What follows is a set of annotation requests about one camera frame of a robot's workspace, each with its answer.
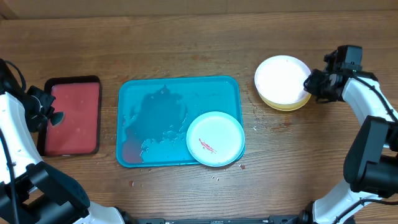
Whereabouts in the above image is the dark green sponge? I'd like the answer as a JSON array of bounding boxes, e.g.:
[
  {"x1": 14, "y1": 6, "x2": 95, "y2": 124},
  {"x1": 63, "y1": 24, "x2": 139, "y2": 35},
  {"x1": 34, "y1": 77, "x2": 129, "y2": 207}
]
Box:
[{"x1": 50, "y1": 112, "x2": 65, "y2": 126}]

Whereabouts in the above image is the yellow-green plate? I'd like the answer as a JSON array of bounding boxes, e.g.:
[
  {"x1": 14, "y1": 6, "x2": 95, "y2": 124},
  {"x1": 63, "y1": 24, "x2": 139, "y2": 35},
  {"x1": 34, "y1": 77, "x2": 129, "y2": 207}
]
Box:
[{"x1": 260, "y1": 94, "x2": 312, "y2": 111}]

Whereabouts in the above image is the white plate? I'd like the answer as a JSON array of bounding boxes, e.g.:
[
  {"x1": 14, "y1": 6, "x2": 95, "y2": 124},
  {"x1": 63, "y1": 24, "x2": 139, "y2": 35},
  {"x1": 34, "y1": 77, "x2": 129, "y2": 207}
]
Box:
[{"x1": 254, "y1": 55, "x2": 311, "y2": 106}]

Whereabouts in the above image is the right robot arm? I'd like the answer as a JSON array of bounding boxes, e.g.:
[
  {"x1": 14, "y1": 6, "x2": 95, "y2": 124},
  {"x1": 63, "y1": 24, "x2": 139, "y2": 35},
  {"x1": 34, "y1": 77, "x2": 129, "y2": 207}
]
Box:
[{"x1": 289, "y1": 69, "x2": 397, "y2": 223}]

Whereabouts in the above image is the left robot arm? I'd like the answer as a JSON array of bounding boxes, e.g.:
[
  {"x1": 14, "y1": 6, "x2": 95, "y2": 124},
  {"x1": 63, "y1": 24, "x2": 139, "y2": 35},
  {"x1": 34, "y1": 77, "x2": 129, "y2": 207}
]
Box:
[{"x1": 1, "y1": 60, "x2": 136, "y2": 224}]

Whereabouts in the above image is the dark red-lined tray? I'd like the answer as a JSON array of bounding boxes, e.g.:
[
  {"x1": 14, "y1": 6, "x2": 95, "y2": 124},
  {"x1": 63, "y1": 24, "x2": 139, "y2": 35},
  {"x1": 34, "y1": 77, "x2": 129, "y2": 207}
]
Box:
[{"x1": 37, "y1": 75, "x2": 102, "y2": 156}]

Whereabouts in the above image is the teal plastic tray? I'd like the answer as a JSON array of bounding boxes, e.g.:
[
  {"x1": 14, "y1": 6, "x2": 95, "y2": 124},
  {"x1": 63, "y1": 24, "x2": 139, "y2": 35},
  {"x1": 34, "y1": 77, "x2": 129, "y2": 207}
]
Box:
[{"x1": 116, "y1": 76, "x2": 243, "y2": 168}]

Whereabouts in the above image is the light blue plate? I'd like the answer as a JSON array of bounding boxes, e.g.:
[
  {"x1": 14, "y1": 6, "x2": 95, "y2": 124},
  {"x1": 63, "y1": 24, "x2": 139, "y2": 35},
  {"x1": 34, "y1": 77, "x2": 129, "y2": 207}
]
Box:
[{"x1": 186, "y1": 111, "x2": 245, "y2": 167}]

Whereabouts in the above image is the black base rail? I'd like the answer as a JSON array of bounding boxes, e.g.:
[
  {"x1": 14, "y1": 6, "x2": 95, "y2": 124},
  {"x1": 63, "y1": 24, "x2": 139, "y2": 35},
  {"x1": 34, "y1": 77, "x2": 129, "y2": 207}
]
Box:
[{"x1": 134, "y1": 215, "x2": 312, "y2": 224}]

